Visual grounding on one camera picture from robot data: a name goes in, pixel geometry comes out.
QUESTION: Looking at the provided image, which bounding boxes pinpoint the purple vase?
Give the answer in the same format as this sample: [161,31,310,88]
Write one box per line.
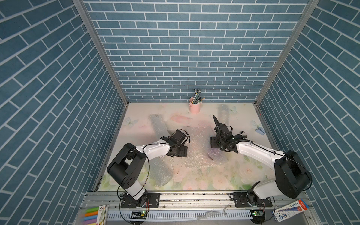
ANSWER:
[207,148,228,166]

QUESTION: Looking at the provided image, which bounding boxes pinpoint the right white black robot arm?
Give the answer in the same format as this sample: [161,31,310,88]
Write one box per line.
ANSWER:
[210,116,313,207]

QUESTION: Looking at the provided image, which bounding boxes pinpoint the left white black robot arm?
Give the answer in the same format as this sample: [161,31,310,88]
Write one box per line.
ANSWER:
[106,129,191,207]

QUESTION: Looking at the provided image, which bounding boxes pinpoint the bubble wrapped vase back left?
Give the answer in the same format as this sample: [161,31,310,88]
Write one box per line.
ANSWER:
[149,114,170,140]

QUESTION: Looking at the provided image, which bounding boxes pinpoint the bubble wrapped vase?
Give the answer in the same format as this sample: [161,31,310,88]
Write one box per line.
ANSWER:
[218,105,230,133]
[150,157,173,188]
[149,114,170,140]

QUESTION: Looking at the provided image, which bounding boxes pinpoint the bubble wrapped vase front left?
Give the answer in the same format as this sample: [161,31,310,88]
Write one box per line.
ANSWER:
[150,157,173,188]

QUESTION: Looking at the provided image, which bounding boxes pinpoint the bubble wrapped vase back right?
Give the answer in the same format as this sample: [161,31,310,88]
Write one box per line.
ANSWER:
[218,105,230,133]

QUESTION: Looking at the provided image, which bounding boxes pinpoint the small blue white object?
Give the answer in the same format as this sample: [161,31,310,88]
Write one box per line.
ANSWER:
[256,127,266,136]

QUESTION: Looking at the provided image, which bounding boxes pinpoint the pink pen cup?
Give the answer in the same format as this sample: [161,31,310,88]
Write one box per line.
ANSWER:
[189,97,202,114]

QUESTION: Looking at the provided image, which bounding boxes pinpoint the pens in cup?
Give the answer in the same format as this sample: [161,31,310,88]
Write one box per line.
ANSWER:
[190,89,204,105]

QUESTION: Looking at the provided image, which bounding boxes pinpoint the white red blue box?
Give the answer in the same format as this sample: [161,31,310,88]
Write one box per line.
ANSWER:
[272,199,309,223]

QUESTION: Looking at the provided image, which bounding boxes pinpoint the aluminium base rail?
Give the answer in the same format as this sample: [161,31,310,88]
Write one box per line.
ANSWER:
[73,190,321,225]

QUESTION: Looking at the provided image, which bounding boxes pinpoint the white slotted cable duct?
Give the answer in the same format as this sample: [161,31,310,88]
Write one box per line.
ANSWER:
[107,210,253,222]

